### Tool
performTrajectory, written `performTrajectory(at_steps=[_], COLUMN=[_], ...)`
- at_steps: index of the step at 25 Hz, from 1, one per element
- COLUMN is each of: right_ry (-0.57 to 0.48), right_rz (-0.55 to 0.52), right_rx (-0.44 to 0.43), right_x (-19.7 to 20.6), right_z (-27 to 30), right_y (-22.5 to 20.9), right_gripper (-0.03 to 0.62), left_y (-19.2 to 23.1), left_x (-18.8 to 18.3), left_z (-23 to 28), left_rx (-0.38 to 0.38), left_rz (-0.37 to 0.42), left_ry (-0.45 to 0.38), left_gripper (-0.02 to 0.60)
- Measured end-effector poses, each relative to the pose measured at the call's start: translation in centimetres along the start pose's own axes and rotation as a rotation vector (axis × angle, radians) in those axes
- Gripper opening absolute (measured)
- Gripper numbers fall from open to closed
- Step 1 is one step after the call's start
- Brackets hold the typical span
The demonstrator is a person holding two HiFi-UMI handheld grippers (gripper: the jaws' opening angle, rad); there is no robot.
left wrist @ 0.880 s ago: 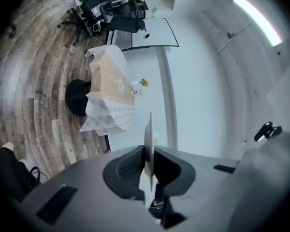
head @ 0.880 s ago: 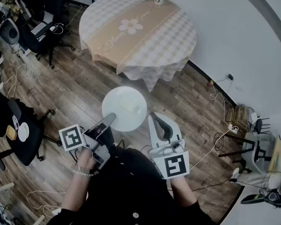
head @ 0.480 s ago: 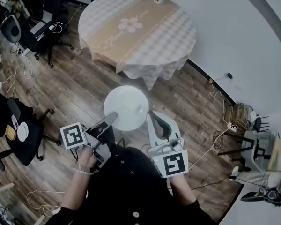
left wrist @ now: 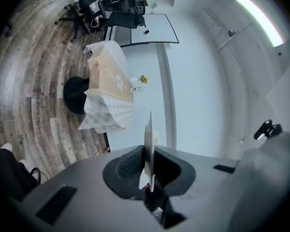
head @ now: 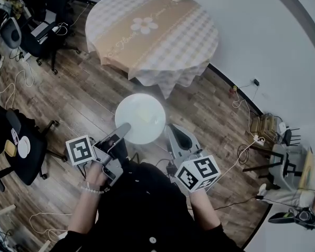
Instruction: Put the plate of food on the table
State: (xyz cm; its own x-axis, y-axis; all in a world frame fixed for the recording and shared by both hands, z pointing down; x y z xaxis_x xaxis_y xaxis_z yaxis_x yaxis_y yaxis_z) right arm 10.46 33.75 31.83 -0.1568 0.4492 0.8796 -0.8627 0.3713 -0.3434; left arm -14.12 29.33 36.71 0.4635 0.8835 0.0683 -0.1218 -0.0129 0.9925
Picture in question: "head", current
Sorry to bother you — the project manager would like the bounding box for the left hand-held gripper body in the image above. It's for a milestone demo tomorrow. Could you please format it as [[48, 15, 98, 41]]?
[[65, 134, 127, 187]]

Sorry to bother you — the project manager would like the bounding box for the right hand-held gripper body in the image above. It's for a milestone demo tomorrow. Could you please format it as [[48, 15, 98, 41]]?
[[172, 148, 222, 193]]

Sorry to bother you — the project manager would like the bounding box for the white round plate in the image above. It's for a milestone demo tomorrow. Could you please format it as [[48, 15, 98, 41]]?
[[114, 93, 166, 144]]

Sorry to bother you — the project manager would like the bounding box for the person's right forearm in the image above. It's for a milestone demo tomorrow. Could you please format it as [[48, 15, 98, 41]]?
[[190, 189, 221, 232]]

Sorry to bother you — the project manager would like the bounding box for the person's left forearm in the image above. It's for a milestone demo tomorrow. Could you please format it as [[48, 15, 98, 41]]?
[[67, 190, 106, 236]]

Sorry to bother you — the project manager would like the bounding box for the person's left hand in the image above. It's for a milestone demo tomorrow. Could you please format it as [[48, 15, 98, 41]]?
[[83, 163, 109, 193]]

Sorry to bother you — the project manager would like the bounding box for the white round disc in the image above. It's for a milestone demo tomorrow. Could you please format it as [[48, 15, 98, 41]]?
[[17, 136, 32, 159]]

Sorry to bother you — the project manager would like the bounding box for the person's black clothing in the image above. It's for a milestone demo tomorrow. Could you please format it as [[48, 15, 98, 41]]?
[[50, 161, 246, 252]]

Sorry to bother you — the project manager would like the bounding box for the yellow block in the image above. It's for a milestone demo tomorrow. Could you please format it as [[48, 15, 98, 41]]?
[[4, 140, 17, 158]]

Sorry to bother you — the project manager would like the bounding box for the wooden crate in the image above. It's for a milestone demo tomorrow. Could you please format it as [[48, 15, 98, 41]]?
[[250, 113, 279, 139]]

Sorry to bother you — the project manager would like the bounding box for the gray stool with black legs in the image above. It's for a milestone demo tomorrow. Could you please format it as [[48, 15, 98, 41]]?
[[243, 143, 312, 193]]

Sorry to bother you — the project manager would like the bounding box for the beige checked tablecloth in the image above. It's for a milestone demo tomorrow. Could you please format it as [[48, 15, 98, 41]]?
[[85, 0, 220, 99]]

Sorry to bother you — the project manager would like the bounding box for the black router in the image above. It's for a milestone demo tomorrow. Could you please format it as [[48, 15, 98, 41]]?
[[281, 127, 302, 147]]

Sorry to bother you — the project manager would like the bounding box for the checkered beige tablecloth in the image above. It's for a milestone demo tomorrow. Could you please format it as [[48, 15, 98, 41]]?
[[85, 0, 220, 89]]

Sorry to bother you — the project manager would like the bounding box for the yellow board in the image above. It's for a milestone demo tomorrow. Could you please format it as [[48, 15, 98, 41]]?
[[297, 146, 315, 192]]

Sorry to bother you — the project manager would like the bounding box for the gray laptop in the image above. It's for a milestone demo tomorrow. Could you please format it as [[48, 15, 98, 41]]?
[[30, 9, 59, 44]]

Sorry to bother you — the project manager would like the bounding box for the gray rounded chair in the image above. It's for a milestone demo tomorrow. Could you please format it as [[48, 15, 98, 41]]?
[[0, 0, 23, 49]]

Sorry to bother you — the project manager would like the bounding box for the long white floor cable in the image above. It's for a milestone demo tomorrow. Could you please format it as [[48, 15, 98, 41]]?
[[206, 140, 258, 192]]

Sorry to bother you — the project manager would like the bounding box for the white pearl bracelet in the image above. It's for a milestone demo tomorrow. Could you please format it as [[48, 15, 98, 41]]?
[[80, 181, 105, 195]]

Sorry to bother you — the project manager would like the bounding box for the white wall cable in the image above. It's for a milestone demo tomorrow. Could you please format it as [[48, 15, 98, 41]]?
[[232, 84, 260, 141]]

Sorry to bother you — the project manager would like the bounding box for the white charger cable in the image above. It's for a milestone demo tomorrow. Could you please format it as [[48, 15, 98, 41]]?
[[51, 22, 69, 36]]

